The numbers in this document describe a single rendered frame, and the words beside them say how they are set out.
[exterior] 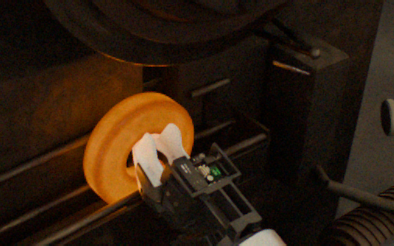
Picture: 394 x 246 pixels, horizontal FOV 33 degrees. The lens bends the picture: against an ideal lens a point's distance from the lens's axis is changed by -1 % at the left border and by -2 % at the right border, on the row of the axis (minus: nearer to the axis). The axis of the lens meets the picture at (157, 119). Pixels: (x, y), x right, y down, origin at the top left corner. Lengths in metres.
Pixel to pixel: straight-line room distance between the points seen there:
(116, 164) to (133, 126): 0.05
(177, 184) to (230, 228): 0.08
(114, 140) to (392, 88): 1.83
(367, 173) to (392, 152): 0.15
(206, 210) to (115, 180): 0.15
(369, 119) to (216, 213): 1.63
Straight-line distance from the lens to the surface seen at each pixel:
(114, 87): 0.87
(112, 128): 0.80
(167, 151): 0.84
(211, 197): 0.75
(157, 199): 0.79
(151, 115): 0.82
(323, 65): 0.98
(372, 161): 2.15
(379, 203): 1.11
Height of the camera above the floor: 1.28
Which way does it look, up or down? 35 degrees down
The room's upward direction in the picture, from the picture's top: 1 degrees clockwise
